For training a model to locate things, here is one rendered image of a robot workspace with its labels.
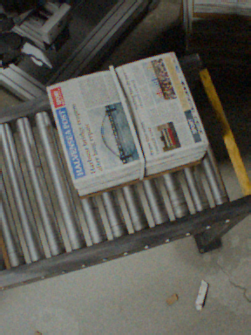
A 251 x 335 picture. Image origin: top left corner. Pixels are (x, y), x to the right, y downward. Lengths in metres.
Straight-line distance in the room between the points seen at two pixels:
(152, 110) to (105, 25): 1.10
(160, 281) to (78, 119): 1.13
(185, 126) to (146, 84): 0.16
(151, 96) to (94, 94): 0.15
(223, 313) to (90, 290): 0.60
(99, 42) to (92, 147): 1.11
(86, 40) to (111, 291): 1.12
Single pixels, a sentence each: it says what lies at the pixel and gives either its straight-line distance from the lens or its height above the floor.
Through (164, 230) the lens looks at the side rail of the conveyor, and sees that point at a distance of 1.62.
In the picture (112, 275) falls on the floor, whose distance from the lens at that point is 2.40.
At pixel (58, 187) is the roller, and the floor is 0.80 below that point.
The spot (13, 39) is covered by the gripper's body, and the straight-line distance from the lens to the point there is 1.34.
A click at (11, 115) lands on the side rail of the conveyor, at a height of 0.80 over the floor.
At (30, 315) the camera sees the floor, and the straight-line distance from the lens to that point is 2.43.
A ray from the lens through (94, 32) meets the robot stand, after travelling 2.49.
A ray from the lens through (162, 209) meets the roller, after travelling 1.63.
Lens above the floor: 2.39
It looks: 75 degrees down
